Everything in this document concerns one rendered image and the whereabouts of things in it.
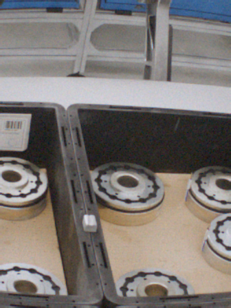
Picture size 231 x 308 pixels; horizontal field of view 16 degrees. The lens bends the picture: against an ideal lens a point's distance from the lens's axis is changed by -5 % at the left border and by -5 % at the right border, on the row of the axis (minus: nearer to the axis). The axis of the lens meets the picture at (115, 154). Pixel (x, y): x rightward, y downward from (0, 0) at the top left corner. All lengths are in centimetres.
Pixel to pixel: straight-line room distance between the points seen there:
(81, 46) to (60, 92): 141
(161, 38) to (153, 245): 86
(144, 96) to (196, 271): 67
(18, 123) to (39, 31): 237
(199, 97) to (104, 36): 183
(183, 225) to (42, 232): 19
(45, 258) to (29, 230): 6
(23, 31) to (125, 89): 184
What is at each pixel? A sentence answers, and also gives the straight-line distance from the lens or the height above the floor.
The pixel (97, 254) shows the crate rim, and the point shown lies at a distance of 91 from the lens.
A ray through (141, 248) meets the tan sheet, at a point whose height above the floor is 83.
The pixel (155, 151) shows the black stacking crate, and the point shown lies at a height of 87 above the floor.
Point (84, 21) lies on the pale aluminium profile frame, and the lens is 300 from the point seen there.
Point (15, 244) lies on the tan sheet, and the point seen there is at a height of 83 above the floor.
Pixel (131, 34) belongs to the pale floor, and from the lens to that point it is 358.
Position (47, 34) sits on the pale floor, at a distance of 348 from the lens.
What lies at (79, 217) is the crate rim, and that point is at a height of 93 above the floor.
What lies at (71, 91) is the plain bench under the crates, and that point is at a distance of 165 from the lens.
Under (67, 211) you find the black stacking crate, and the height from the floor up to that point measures 90.
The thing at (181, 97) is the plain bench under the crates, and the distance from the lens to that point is 170.
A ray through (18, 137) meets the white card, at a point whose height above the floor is 88.
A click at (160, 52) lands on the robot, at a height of 69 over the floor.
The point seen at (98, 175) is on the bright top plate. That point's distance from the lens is 115.
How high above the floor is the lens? 152
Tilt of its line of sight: 33 degrees down
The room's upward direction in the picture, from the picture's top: 10 degrees clockwise
